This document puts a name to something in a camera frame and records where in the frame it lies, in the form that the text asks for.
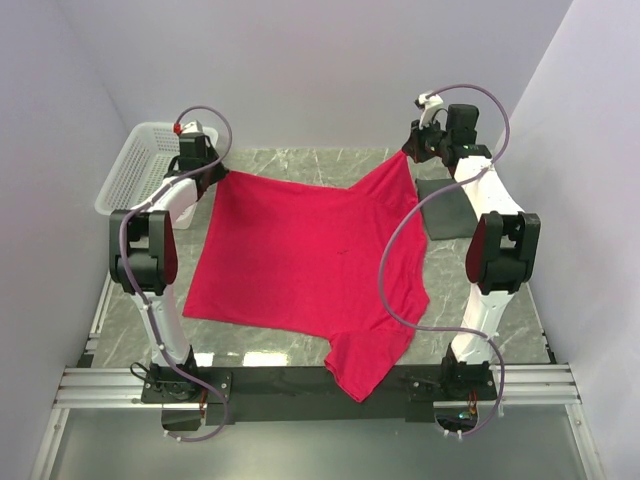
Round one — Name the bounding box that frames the black wedge block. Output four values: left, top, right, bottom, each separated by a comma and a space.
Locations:
421, 188, 478, 241

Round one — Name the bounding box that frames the white perforated plastic basket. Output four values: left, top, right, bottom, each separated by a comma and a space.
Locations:
93, 120, 220, 232

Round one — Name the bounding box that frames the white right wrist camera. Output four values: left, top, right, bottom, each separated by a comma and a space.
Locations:
414, 91, 444, 129

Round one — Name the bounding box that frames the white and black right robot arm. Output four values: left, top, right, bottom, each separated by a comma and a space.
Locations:
402, 96, 541, 399

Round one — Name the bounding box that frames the crimson red t-shirt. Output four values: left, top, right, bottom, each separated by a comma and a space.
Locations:
183, 152, 429, 402

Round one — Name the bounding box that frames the aluminium frame rail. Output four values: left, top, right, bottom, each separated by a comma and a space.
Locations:
53, 368, 143, 409

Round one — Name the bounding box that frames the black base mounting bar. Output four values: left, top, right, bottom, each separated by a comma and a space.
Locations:
130, 363, 498, 429

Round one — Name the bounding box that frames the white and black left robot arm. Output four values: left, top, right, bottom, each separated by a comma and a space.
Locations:
109, 122, 228, 402

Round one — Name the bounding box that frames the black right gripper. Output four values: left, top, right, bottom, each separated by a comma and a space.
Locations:
402, 115, 452, 164

